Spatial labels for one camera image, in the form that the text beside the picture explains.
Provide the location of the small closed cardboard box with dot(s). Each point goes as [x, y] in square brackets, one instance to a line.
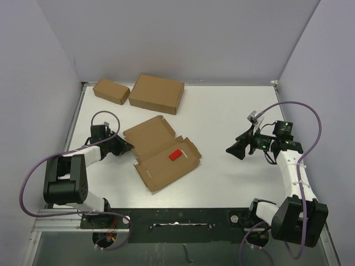
[111, 91]

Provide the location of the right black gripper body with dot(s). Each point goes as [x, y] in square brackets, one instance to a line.
[258, 141]

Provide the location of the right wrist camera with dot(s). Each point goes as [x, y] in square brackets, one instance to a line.
[255, 118]

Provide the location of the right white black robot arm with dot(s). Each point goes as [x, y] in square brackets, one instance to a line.
[300, 217]

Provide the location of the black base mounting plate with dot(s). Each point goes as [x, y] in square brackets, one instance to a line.
[177, 225]

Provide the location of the large closed cardboard box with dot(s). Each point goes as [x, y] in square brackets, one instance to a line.
[157, 94]

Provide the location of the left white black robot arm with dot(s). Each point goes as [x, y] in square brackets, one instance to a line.
[66, 182]

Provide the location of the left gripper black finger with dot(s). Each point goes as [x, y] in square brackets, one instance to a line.
[120, 152]
[120, 144]

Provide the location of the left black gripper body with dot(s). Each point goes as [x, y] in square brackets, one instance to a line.
[110, 145]

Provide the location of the small red plastic block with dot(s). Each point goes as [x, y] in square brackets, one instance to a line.
[176, 154]

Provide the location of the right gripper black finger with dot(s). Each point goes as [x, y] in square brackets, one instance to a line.
[246, 135]
[237, 150]

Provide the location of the aluminium frame rail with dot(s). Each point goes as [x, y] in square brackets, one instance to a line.
[60, 220]

